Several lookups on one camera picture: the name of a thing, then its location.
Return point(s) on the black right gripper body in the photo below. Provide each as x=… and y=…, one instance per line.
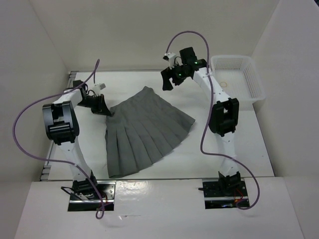
x=178, y=74

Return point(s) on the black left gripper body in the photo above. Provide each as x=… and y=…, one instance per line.
x=92, y=102

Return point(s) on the grey pleated skirt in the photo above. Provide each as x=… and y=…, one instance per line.
x=141, y=131

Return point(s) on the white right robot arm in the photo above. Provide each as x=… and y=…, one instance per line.
x=223, y=115

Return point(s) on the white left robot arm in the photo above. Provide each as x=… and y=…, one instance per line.
x=84, y=180

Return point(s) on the white plastic basket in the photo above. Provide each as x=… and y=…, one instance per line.
x=241, y=76

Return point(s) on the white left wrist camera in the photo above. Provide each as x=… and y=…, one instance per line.
x=98, y=87

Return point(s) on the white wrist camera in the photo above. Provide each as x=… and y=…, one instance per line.
x=98, y=87
x=171, y=58

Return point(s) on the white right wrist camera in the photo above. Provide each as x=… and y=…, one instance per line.
x=171, y=58

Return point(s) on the white aluminium table rail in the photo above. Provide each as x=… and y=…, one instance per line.
x=58, y=118

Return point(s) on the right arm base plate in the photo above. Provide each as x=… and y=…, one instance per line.
x=215, y=198

